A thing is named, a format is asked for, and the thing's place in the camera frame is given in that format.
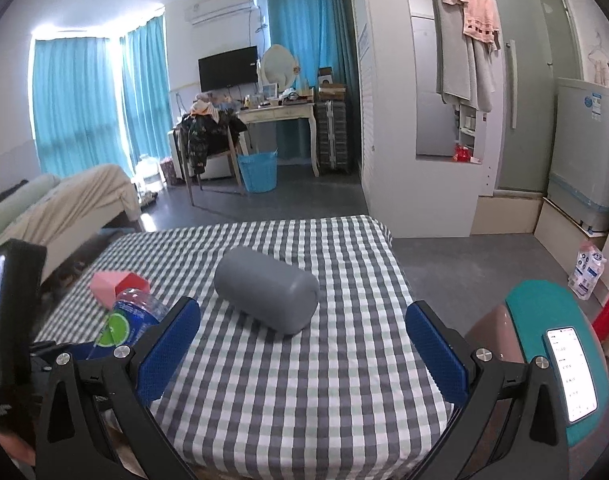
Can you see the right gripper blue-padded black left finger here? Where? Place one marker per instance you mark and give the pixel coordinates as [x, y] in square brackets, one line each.
[72, 441]

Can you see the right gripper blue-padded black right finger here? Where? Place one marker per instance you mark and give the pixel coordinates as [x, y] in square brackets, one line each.
[508, 421]

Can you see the blue plastic water bottle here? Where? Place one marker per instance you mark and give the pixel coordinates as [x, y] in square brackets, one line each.
[134, 311]

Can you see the pink faceted cup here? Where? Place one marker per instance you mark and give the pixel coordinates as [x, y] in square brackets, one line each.
[105, 286]

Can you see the grey plastic cup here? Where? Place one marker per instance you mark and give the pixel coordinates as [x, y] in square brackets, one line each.
[277, 294]

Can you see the person's left hand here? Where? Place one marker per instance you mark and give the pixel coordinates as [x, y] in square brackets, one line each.
[17, 448]

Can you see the lit smartphone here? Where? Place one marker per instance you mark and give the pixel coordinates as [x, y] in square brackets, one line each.
[572, 368]

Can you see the teal round stool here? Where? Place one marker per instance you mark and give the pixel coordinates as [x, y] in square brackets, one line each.
[549, 322]

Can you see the checkered grey tablecloth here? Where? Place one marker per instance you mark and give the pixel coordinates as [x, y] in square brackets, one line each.
[347, 398]

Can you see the white refill pouch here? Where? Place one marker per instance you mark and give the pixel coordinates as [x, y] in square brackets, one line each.
[589, 266]

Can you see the bed with beige blanket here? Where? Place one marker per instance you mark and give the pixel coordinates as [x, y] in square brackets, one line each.
[73, 211]

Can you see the red box on shelf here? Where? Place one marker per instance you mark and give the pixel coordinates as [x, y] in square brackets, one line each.
[464, 154]

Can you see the large clear water jug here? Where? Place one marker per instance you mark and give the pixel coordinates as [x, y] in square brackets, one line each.
[149, 177]

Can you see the blue plastic basket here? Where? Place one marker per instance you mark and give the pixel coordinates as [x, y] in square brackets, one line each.
[259, 171]

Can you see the grey hanging towel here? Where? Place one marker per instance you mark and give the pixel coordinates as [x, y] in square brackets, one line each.
[464, 64]

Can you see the left teal window curtain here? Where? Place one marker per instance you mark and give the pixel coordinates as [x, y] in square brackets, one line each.
[75, 113]

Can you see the teal window curtain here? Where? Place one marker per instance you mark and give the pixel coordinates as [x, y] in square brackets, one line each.
[75, 113]
[145, 91]

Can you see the cream desk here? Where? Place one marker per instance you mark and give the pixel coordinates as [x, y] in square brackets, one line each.
[281, 113]

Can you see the chair with piled clothes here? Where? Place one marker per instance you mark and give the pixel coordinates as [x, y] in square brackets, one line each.
[204, 133]

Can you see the pink hanging towel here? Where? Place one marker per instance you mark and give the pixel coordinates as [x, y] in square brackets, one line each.
[480, 21]

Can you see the white round fan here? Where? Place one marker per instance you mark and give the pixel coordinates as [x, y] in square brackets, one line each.
[278, 66]

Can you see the right teal window curtain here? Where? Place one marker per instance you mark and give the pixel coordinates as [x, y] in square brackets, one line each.
[145, 91]

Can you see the teal curtain behind desk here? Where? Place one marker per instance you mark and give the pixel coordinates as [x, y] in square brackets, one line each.
[320, 33]

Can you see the white air conditioner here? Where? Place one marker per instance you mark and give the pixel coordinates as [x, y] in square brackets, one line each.
[212, 10]

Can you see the black wall television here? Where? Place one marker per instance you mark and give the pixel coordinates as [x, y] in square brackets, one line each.
[228, 69]

